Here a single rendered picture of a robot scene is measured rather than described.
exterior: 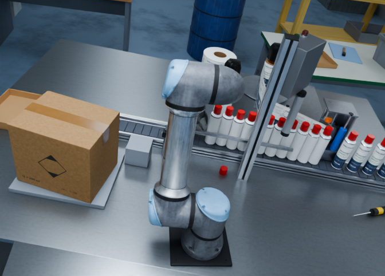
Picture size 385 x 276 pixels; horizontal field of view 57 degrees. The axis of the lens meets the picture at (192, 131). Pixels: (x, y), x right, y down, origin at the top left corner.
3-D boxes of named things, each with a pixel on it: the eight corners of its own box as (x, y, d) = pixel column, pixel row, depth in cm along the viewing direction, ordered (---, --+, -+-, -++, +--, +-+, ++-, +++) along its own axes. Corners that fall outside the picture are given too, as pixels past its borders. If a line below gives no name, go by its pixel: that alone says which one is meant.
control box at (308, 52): (308, 86, 139) (327, 40, 128) (288, 99, 128) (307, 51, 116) (286, 74, 144) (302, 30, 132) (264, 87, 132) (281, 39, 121)
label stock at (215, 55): (218, 66, 230) (223, 45, 221) (237, 81, 218) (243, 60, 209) (193, 70, 220) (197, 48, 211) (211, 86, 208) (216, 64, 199)
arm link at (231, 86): (260, 68, 97) (225, 77, 146) (221, 62, 96) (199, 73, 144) (254, 110, 98) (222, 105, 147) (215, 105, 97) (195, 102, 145)
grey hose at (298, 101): (288, 132, 149) (306, 90, 136) (289, 137, 146) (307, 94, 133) (279, 130, 149) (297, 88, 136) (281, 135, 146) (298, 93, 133)
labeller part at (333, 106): (351, 104, 164) (352, 102, 164) (358, 118, 156) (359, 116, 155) (323, 99, 164) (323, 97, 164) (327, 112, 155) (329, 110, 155)
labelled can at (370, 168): (370, 169, 170) (391, 136, 158) (373, 177, 166) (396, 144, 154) (360, 167, 170) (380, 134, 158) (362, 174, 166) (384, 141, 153)
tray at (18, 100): (69, 106, 178) (68, 99, 176) (46, 137, 158) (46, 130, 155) (10, 94, 178) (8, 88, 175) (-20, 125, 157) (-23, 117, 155)
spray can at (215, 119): (215, 140, 168) (225, 104, 156) (213, 146, 164) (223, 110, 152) (205, 137, 169) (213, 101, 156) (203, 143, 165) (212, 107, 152)
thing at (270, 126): (263, 148, 169) (277, 114, 157) (264, 156, 165) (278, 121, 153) (252, 146, 169) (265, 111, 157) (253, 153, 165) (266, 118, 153)
